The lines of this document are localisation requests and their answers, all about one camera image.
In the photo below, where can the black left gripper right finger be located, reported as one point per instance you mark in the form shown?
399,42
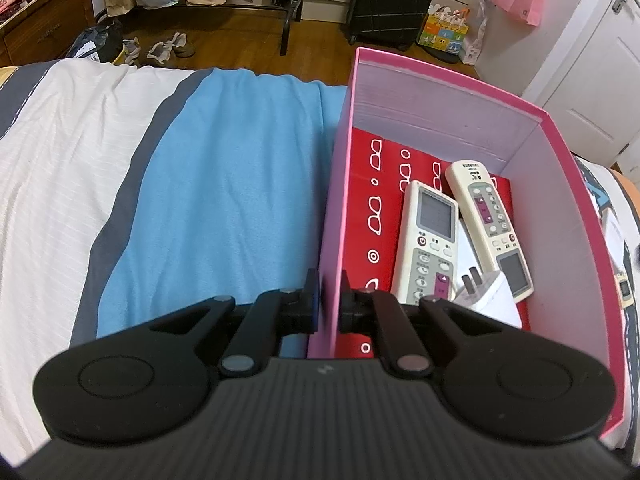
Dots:
508,383

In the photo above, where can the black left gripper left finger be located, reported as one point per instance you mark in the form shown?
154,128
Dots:
145,381

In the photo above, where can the white plug charger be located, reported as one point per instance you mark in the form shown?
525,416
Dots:
488,294

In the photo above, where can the cream AC remote purple buttons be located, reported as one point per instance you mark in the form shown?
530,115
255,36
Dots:
489,226

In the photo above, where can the pink storage box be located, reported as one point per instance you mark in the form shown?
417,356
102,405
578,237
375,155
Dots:
404,120

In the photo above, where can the white room door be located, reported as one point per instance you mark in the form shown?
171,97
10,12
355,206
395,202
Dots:
596,106

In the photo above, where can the small white slim remote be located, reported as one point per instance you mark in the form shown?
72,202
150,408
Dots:
466,258

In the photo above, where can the white AC remote with screen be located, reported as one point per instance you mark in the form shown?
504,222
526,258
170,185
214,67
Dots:
426,257

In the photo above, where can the striped blue white bedsheet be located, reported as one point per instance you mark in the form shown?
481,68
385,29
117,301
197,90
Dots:
128,193

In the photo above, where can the white sandal pair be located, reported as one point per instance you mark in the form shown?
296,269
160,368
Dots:
164,53

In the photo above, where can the wooden dresser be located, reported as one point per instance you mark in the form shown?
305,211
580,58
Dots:
44,30

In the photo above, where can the colourful cartoon carton box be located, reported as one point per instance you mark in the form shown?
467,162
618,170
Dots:
444,29

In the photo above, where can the black hard-shell suitcase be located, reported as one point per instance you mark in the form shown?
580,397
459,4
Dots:
388,23

